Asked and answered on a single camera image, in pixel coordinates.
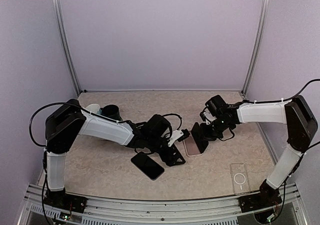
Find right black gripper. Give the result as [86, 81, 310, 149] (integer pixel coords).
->
[199, 116, 233, 140]

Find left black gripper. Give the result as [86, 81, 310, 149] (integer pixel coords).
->
[147, 134, 186, 167]

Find pink phone case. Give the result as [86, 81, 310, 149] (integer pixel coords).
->
[182, 131, 208, 157]

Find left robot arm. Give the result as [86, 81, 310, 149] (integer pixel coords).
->
[45, 99, 190, 208]

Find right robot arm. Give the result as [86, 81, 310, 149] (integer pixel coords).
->
[191, 95, 318, 207]

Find black phone screen up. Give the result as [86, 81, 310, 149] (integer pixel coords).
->
[130, 152, 165, 181]

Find clear magsafe phone case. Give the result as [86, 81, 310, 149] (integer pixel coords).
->
[229, 163, 251, 195]

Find dark green mug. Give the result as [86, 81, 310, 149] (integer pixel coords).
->
[100, 104, 123, 121]

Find light blue white mug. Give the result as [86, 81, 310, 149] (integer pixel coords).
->
[85, 103, 101, 115]

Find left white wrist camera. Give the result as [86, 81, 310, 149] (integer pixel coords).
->
[167, 129, 190, 147]

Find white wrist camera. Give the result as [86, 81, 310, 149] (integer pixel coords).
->
[199, 107, 214, 125]
[167, 129, 190, 147]

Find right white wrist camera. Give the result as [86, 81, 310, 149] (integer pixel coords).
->
[199, 107, 214, 125]

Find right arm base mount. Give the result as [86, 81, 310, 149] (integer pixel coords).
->
[238, 193, 282, 213]

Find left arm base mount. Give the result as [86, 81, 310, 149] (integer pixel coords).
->
[44, 193, 87, 214]

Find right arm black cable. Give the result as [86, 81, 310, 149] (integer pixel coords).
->
[289, 78, 320, 101]

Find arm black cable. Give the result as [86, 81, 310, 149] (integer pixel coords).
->
[28, 102, 83, 147]
[289, 78, 320, 101]

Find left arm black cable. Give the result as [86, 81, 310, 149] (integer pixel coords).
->
[28, 102, 83, 147]

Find front aluminium rail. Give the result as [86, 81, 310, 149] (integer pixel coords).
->
[17, 182, 308, 225]

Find right aluminium frame post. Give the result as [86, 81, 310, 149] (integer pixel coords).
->
[241, 0, 270, 97]

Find aluminium frame post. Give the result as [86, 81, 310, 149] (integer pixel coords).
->
[52, 0, 82, 96]
[241, 0, 270, 97]

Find left aluminium frame post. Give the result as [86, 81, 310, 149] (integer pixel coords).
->
[52, 0, 82, 96]

